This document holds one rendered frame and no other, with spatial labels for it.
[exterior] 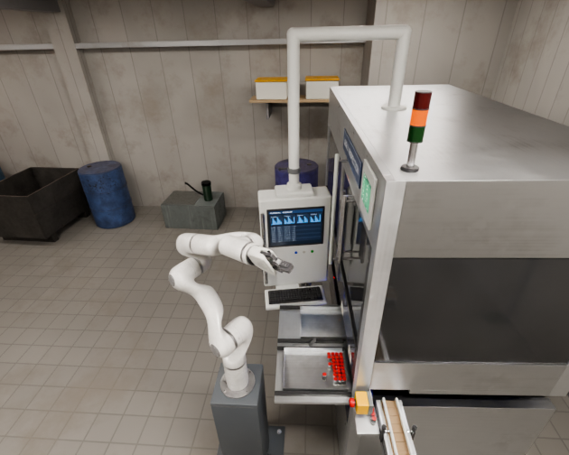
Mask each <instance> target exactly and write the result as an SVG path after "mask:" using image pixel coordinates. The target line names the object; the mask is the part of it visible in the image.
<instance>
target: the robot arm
mask: <svg viewBox="0 0 569 455"><path fill-rule="evenodd" d="M262 246H263V239H262V237H261V236H260V235H258V234H256V233H251V232H231V233H226V234H220V235H215V236H213V235H204V234H195V233H183V234H181V235H179V236H178V238H177V240H176V248H177V250H178V252H179V253H180V254H181V255H184V256H188V257H189V258H188V259H186V260H184V261H183V262H181V263H179V264H178V265H176V266H175V267H174V268H173V269H172V270H171V271H170V273H169V282H170V284H171V285H172V287H173V288H175V289H176V290H178V291H181V292H185V293H188V294H189V295H191V296H192V297H193V298H194V299H195V300H196V301H197V303H198V304H199V305H200V307H201V309H202V311H203V313H204V315H205V317H206V319H207V323H208V332H209V343H210V349H211V351H212V352H213V354H214V355H215V356H217V357H218V358H222V361H223V366H224V371H225V374H224V375H223V377H222V378H221V380H220V388H221V391H222V393H223V394H224V395H225V396H226V397H228V398H231V399H239V398H242V397H245V396H247V395H248V394H249V393H250V392H251V391H252V390H253V388H254V386H255V381H256V380H255V376H254V374H253V372H252V371H251V370H250V369H249V368H247V359H246V352H247V349H248V346H249V344H250V341H251V339H252V336H253V326H252V323H251V321H250V320H249V319H248V318H246V317H244V316H238V317H236V318H235V319H234V320H232V321H231V322H229V323H228V324H227V325H226V326H225V327H223V328H222V327H221V321H222V317H223V312H224V309H223V304H222V302H221V300H220V298H219V296H218V294H217V293H216V291H215V290H214V289H213V288H212V287H211V286H209V285H205V284H199V283H196V282H195V281H194V279H195V278H196V277H198V276H199V275H201V274H203V273H204V272H206V271H207V270H208V269H209V268H210V266H211V256H217V255H225V256H228V257H230V258H232V259H235V260H237V261H239V262H241V263H244V264H246V265H255V266H257V267H259V268H260V269H262V270H264V271H266V272H268V273H270V274H273V275H276V272H275V270H276V271H278V272H280V273H283V272H285V273H288V274H289V273H291V272H292V270H293V269H294V266H293V264H291V263H289V262H286V261H283V260H282V259H280V258H278V257H277V256H276V255H275V253H274V252H273V251H272V250H270V249H267V248H265V247H262Z"/></svg>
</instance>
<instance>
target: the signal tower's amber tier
mask: <svg viewBox="0 0 569 455"><path fill-rule="evenodd" d="M428 112H429V110H426V111H418V110H413V109H412V114H411V119H410V125H414V126H424V125H426V121H427V117H428Z"/></svg>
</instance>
